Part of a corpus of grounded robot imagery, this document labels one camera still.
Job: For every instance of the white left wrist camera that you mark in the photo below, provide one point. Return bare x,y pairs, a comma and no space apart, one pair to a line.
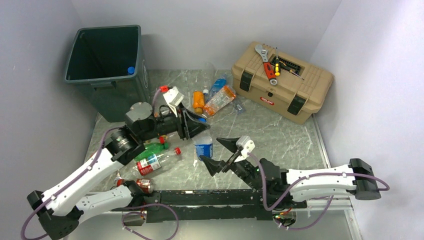
172,96

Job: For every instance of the clear orange-label bottle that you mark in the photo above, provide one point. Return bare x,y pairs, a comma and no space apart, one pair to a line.
222,98

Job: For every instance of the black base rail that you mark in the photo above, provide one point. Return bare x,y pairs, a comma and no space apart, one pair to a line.
166,205

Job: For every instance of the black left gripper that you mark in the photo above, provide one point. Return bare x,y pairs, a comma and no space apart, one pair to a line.
188,125

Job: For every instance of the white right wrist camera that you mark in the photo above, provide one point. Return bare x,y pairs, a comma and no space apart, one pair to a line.
246,145

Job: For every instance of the yellow black screwdriver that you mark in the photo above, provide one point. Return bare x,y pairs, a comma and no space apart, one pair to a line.
277,68

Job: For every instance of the red label clear bottle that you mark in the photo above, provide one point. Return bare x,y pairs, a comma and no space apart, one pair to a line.
164,138

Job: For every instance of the tall clear bottle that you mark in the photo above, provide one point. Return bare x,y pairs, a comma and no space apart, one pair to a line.
208,75

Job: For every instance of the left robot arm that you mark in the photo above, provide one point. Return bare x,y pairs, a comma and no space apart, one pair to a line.
63,207

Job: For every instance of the dark green trash bin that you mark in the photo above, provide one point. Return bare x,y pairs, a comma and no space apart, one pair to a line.
97,66

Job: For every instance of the blue label water bottle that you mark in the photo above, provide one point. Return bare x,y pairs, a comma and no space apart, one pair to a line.
215,87

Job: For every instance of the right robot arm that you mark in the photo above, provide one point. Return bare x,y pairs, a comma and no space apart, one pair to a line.
283,188

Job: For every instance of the tan plastic toolbox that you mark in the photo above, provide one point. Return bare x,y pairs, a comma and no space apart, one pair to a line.
301,87

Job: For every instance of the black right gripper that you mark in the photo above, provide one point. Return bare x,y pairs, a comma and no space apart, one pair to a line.
213,166

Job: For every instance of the green plastic bottle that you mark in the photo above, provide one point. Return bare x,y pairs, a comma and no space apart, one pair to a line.
151,149

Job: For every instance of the crushed clear blue bottle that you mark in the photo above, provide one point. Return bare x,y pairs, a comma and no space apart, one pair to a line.
238,107

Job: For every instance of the red-handled adjustable wrench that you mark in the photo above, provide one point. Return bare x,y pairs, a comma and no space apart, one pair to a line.
268,68

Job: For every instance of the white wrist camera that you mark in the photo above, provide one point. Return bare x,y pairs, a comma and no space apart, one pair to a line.
172,96
246,145

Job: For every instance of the Pepsi bottle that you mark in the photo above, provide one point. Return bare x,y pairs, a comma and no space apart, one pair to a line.
203,144
130,70

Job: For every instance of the crushed red soda can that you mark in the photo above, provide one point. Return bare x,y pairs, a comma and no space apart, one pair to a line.
147,185

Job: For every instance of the red label Coke bottle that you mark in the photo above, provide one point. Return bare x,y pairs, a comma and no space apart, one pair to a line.
158,162

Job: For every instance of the small orange juice bottle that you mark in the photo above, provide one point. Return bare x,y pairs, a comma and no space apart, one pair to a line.
198,102

